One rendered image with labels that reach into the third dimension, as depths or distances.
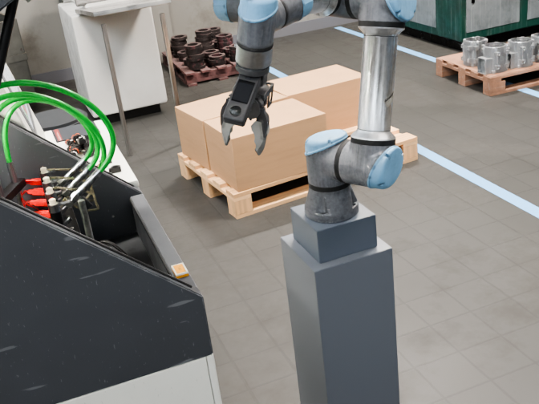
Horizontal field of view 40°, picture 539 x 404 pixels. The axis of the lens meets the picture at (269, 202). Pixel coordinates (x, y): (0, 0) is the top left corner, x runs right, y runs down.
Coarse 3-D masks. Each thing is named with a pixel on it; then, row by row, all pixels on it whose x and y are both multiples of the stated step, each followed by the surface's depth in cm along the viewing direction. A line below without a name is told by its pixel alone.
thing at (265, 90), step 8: (240, 72) 152; (248, 72) 151; (256, 72) 151; (264, 72) 152; (264, 80) 159; (264, 88) 158; (272, 88) 161; (256, 96) 155; (264, 96) 156; (272, 96) 163; (256, 104) 156; (264, 104) 162; (256, 112) 157
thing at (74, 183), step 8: (0, 104) 184; (8, 104) 185; (80, 120) 192; (88, 128) 194; (96, 144) 196; (96, 152) 197; (96, 160) 198; (88, 168) 198; (80, 176) 198; (0, 184) 191; (72, 184) 198; (0, 192) 191; (64, 192) 197
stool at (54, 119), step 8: (40, 112) 412; (48, 112) 410; (56, 112) 409; (64, 112) 407; (40, 120) 398; (48, 120) 397; (56, 120) 395; (64, 120) 393; (72, 120) 392; (48, 128) 386; (56, 128) 387
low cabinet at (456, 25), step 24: (432, 0) 697; (456, 0) 663; (480, 0) 665; (504, 0) 674; (528, 0) 684; (408, 24) 748; (432, 24) 707; (456, 24) 672; (480, 24) 674; (504, 24) 684; (528, 24) 695; (456, 48) 690
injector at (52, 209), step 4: (48, 204) 182; (56, 204) 181; (48, 208) 181; (52, 208) 181; (56, 208) 181; (52, 212) 181; (56, 212) 182; (60, 212) 182; (52, 216) 182; (56, 216) 182; (60, 216) 183; (68, 216) 184; (56, 220) 182; (60, 220) 183; (64, 220) 184; (68, 220) 184; (64, 224) 184
